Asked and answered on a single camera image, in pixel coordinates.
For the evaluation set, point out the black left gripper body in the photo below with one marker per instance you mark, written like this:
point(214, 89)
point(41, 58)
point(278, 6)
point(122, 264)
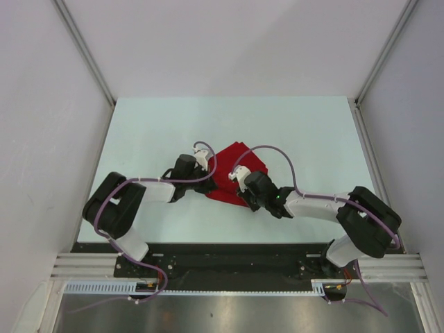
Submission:
point(199, 186)

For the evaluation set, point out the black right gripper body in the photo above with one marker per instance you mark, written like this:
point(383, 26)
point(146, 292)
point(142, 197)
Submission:
point(255, 202)

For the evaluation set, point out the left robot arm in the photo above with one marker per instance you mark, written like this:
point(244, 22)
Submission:
point(112, 208)

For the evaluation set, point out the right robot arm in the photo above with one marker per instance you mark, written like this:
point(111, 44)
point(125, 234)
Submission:
point(370, 225)

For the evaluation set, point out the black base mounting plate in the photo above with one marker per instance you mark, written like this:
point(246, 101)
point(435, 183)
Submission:
point(297, 261)

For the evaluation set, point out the aluminium front rail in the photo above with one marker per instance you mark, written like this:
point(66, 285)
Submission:
point(100, 266)

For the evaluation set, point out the left aluminium frame post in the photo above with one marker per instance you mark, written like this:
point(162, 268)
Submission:
point(79, 41)

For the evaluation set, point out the aluminium frame post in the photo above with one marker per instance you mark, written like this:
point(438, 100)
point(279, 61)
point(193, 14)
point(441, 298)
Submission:
point(393, 37)
point(79, 41)

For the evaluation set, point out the right aluminium frame post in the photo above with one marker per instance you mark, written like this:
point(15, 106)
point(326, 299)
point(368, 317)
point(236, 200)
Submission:
point(393, 37)

